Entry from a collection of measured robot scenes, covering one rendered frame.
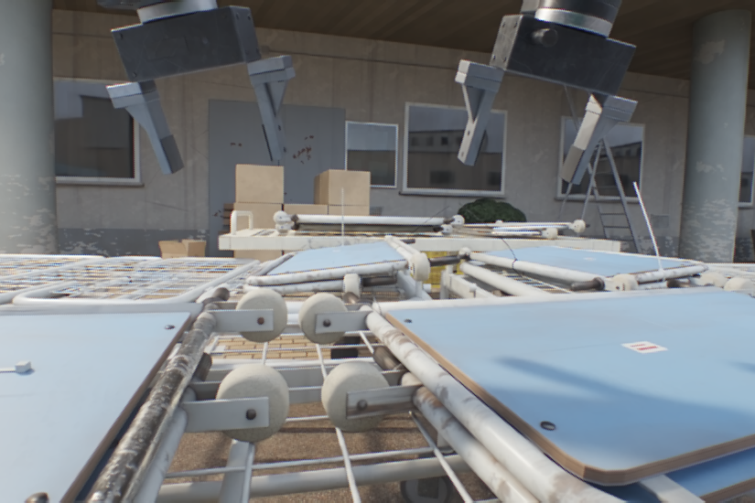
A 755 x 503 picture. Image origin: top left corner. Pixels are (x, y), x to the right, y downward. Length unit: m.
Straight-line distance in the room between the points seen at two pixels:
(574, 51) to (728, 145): 6.20
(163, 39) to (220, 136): 5.81
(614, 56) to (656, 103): 8.60
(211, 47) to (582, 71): 0.37
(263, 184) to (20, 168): 2.08
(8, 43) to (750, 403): 4.85
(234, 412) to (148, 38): 0.36
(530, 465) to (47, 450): 0.27
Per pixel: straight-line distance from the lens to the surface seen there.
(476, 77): 0.46
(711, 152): 6.60
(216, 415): 0.38
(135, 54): 0.51
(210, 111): 6.38
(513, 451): 0.29
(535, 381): 0.38
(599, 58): 0.50
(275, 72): 0.46
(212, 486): 0.55
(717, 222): 6.56
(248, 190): 3.70
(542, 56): 0.47
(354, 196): 3.85
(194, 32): 0.47
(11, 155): 4.64
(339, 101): 6.43
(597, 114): 0.53
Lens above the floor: 0.69
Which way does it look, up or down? 5 degrees down
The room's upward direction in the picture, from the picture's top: 1 degrees clockwise
